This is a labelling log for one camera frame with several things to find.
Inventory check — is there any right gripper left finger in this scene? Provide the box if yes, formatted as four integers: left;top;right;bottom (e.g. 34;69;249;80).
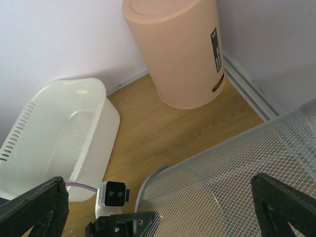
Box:
0;176;69;237

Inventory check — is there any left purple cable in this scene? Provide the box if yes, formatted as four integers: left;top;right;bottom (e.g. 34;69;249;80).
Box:
65;182;101;193

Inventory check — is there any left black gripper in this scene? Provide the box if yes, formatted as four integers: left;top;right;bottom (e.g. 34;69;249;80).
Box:
85;211;162;237

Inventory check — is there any salmon pink plastic bin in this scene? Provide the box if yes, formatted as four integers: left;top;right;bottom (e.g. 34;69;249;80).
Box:
122;0;226;109

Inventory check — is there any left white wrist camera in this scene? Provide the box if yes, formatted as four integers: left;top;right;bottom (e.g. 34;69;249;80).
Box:
95;181;130;219

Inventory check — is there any white plastic basin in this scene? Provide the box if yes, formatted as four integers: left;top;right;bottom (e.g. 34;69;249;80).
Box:
0;78;120;202

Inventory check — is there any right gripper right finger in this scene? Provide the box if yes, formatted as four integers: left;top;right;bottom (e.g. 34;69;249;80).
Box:
250;173;316;237

